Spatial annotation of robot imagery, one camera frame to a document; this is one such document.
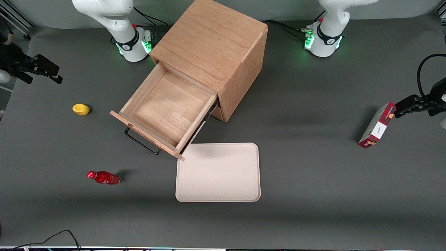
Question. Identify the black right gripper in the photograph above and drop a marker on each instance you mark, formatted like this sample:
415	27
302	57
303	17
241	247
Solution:
10	58

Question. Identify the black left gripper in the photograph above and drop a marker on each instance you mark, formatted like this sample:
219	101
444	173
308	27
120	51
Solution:
437	93

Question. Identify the red bottle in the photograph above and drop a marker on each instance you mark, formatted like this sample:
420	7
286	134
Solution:
106	178

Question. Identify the wooden drawer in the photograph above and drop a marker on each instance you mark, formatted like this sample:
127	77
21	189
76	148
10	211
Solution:
167	104

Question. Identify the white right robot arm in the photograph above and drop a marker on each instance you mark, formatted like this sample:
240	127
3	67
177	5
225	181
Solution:
115	21

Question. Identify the beige rectangular tray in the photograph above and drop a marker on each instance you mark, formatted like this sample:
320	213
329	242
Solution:
217	172

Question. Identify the wooden cabinet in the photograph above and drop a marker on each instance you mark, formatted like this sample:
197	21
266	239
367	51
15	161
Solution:
212	38

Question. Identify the aluminium frame rail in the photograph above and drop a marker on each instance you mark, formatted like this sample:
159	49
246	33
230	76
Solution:
442	14
15	19

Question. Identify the red and white box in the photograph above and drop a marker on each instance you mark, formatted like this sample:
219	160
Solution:
378	125

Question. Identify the yellow lemon-shaped object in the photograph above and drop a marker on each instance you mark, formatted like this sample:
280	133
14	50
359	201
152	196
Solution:
81	109

